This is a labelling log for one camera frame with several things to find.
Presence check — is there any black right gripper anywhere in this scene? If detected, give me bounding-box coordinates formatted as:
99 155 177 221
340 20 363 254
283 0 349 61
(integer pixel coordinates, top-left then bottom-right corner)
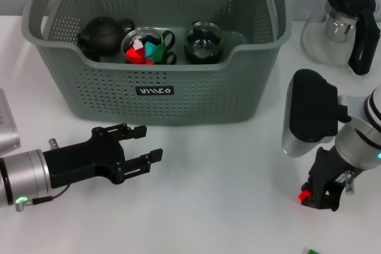
300 146 348 212

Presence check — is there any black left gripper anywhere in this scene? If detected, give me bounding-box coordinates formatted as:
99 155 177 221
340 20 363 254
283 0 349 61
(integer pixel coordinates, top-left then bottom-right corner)
43 123 164 189

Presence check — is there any teal square brick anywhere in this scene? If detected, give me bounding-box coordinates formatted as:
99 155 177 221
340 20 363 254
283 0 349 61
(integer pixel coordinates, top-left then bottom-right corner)
145 42 158 58

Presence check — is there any grey perforated storage basket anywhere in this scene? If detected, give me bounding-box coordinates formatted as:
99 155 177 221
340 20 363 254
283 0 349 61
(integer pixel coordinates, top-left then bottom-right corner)
22 0 294 126

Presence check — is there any silver right connector plug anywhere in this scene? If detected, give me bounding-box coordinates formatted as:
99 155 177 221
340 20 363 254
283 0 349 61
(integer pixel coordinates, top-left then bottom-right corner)
343 170 357 195

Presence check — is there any small black clay cup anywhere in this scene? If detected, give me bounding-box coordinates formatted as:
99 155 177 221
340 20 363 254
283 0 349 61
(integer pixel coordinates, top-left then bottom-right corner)
82 48 102 62

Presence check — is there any black clay teapot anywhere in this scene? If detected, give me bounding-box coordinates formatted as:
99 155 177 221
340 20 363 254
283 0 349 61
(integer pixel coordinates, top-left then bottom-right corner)
76 15 137 56

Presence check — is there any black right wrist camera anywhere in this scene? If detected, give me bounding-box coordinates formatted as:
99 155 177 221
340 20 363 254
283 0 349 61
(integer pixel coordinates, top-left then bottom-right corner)
281 68 349 158

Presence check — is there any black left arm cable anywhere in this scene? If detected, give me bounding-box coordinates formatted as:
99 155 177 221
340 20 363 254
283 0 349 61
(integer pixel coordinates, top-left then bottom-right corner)
31 184 71 206

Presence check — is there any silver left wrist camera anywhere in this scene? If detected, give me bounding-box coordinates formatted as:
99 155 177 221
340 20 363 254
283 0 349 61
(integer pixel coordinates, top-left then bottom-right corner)
0 89 21 153

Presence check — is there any glass pitcher black handle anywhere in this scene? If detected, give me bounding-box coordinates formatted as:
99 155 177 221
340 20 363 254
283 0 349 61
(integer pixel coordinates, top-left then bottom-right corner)
301 0 381 76

